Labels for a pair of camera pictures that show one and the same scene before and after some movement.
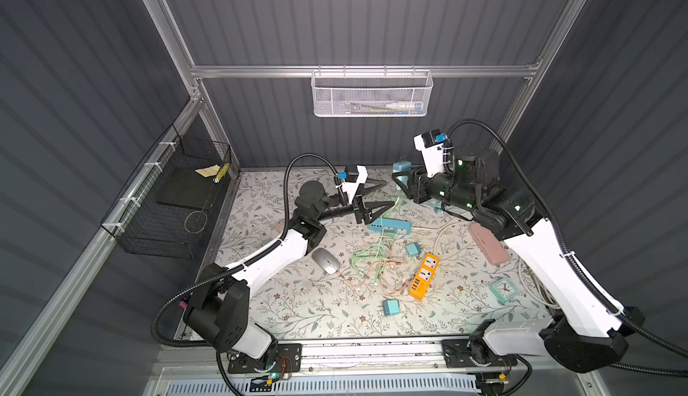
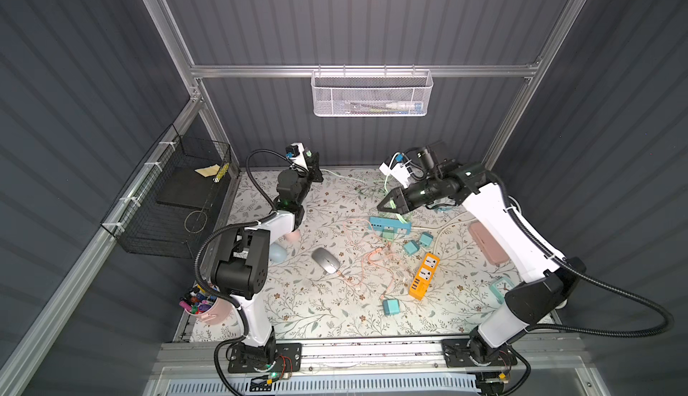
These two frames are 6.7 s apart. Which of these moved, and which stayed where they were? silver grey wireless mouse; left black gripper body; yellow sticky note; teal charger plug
Moved: left black gripper body; teal charger plug
Stayed: silver grey wireless mouse; yellow sticky note
